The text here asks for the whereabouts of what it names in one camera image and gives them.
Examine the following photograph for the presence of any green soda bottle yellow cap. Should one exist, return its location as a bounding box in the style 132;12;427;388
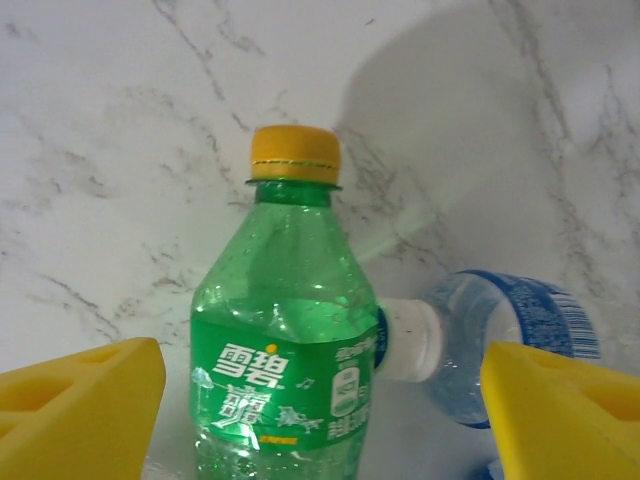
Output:
188;124;389;480

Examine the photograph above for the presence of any blue label bottle white cap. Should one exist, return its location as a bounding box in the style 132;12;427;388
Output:
374;268;601;431

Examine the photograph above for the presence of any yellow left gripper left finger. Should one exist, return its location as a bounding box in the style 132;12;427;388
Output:
0;337;167;480

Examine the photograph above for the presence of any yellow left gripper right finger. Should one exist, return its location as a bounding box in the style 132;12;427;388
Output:
479;341;640;480

